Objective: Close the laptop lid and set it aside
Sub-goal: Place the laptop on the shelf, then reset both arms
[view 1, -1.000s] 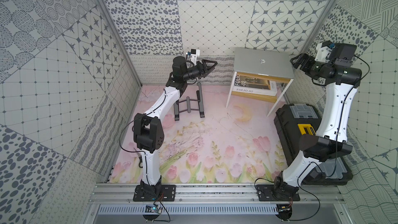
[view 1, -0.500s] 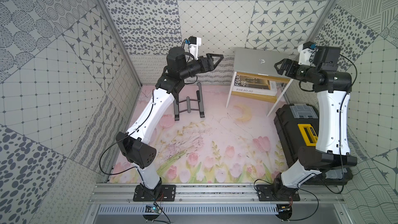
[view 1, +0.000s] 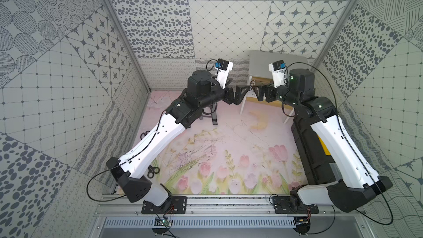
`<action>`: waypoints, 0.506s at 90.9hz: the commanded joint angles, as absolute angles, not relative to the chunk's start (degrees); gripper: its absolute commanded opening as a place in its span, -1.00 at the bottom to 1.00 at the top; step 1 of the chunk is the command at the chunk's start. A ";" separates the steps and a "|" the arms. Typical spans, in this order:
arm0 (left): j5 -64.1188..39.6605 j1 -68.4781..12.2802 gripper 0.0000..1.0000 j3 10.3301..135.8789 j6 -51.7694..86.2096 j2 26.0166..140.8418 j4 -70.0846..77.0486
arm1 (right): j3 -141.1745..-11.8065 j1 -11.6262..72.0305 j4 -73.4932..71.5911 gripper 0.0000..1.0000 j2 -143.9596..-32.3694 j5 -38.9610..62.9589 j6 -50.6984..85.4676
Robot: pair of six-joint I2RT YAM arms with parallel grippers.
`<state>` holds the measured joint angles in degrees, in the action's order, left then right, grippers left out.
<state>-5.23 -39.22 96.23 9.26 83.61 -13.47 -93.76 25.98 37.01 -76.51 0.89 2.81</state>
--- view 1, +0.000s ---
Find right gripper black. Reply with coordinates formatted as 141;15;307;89
253;80;300;110

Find silver laptop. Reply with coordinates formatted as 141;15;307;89
249;50;309;79

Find Folio book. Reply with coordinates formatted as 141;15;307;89
247;77;273;98

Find black laptop stand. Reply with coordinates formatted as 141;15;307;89
199;103;218;125

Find pink floral mat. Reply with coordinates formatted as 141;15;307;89
152;101;307;195

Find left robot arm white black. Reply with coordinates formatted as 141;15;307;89
106;70;250;207

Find white wooden side table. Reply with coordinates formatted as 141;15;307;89
239;75;298;125

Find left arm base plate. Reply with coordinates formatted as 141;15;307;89
142;196;187;215

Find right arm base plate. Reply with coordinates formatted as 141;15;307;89
269;195;319;214

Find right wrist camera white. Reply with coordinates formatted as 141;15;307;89
268;60;288;88

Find black handled scissors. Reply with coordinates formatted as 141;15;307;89
147;165;160;179

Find black yellow toolbox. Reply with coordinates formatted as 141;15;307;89
291;115;343;185

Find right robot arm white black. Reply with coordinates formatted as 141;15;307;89
254;65;393;212

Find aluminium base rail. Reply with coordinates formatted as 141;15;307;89
94;195;358;218

